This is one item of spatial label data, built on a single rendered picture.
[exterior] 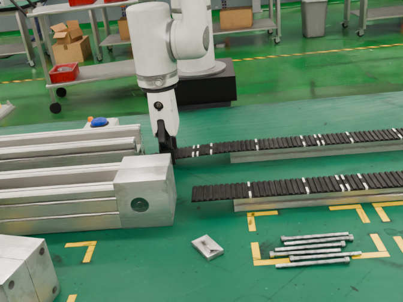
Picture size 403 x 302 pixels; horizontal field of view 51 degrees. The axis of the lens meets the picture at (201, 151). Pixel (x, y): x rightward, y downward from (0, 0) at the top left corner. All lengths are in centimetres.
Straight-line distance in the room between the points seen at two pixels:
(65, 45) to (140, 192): 526
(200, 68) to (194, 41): 53
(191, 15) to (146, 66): 13
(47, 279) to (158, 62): 44
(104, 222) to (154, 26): 37
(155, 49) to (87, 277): 43
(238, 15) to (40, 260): 521
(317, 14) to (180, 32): 506
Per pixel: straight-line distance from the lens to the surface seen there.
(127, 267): 70
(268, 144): 95
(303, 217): 76
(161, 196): 73
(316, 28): 588
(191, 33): 81
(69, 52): 594
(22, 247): 64
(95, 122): 109
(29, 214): 81
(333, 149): 97
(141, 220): 76
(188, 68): 134
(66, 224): 80
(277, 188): 78
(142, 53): 85
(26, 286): 63
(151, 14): 83
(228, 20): 571
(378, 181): 82
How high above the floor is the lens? 122
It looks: 26 degrees down
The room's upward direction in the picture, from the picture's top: 6 degrees counter-clockwise
